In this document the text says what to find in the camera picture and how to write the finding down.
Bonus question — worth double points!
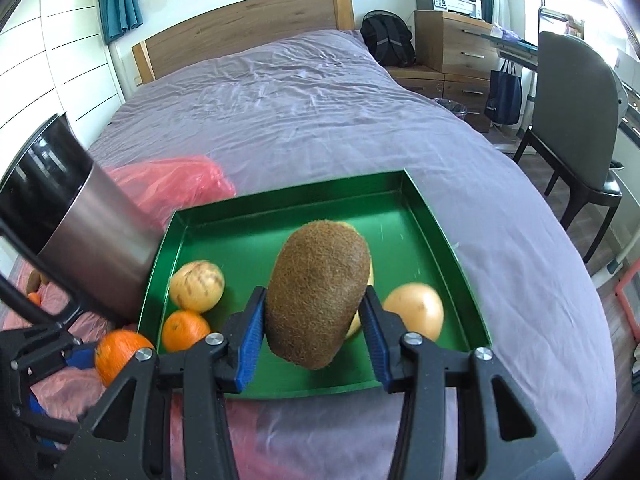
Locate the grey black chair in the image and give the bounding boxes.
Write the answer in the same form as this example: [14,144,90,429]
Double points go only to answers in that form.
[512,30,624,264]

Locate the black steel electric kettle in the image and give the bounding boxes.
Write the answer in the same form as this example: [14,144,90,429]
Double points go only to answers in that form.
[0,112,170,332]

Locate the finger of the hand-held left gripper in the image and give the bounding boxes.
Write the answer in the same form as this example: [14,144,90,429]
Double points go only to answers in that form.
[20,394,83,455]
[9,331,99,378]

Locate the pink plastic sheet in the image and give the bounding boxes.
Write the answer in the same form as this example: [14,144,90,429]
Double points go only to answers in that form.
[0,155,321,480]

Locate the wooden dresser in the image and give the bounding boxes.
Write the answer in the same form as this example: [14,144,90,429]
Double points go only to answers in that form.
[389,9,502,134]

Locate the white wardrobe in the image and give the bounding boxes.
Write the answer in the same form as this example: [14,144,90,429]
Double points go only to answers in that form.
[0,0,125,166]

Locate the black backpack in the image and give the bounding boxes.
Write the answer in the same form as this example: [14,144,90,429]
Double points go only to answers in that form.
[359,9,417,69]

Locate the striped yellow pepino melon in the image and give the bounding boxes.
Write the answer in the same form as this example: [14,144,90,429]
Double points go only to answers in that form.
[169,260,225,313]

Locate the wooden headboard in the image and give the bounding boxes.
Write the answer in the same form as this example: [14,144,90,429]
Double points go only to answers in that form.
[131,0,355,86]

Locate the dark blue tote bag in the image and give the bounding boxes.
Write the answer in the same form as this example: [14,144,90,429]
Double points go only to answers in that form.
[483,59,524,126]

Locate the desk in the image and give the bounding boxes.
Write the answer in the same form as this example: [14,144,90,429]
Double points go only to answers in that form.
[489,26,542,62]

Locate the white printer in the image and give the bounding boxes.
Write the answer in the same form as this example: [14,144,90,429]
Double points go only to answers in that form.
[412,0,485,21]

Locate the clear lined waste bin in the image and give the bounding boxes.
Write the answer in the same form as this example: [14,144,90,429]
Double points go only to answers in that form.
[434,97,469,122]

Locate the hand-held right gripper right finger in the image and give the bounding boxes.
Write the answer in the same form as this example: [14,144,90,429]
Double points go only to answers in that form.
[359,285,576,480]

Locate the green tray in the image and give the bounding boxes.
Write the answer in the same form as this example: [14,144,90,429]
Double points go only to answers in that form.
[136,169,493,401]

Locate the red plastic frame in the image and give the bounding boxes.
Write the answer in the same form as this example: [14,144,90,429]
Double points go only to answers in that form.
[615,264,640,342]

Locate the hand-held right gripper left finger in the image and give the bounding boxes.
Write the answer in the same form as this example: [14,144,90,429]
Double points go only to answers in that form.
[52,286,268,480]

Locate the yellow banana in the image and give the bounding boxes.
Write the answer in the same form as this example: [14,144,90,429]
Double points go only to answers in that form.
[336,221,376,340]

